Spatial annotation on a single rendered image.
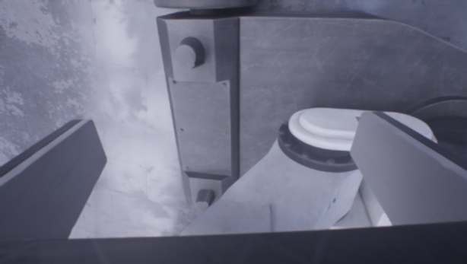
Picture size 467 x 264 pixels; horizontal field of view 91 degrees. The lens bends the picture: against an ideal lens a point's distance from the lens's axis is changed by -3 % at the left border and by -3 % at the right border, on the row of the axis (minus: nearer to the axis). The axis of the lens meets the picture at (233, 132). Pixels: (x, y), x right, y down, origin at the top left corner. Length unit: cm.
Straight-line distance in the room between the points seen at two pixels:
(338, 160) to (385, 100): 21
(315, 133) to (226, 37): 22
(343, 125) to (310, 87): 14
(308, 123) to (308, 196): 11
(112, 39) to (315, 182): 64
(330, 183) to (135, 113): 64
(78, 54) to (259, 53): 57
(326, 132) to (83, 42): 70
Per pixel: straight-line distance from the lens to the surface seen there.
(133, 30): 72
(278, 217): 28
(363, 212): 51
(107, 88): 83
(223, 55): 44
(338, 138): 36
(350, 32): 47
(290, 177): 33
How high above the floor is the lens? 62
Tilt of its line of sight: 57 degrees down
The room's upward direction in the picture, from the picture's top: 163 degrees counter-clockwise
